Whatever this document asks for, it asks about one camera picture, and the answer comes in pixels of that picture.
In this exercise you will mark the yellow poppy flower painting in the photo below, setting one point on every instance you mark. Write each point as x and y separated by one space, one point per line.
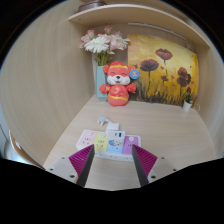
160 76

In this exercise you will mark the small potted plant white pot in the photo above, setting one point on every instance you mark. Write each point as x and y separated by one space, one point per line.
187 105

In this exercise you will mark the pastel multicolour power strip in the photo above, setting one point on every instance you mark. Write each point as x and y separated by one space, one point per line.
87 138

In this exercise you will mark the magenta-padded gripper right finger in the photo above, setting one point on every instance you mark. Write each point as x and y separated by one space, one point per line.
145 161

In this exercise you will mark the red plush mouse toy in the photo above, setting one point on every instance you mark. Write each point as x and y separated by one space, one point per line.
117 90

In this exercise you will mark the white power plug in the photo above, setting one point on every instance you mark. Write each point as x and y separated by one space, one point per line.
101 119

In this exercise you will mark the pink and white flower bouquet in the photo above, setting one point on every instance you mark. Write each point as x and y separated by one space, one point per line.
100 43

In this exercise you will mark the white adapter block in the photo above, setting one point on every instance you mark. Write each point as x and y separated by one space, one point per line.
112 126

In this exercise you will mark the pale teal vase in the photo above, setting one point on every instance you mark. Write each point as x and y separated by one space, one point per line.
100 85

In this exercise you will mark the wooden shelf unit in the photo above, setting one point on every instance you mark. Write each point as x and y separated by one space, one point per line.
133 14

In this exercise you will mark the white light bar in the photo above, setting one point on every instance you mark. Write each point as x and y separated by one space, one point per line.
156 29

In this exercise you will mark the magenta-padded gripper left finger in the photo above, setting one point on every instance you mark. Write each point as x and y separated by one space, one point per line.
81 161

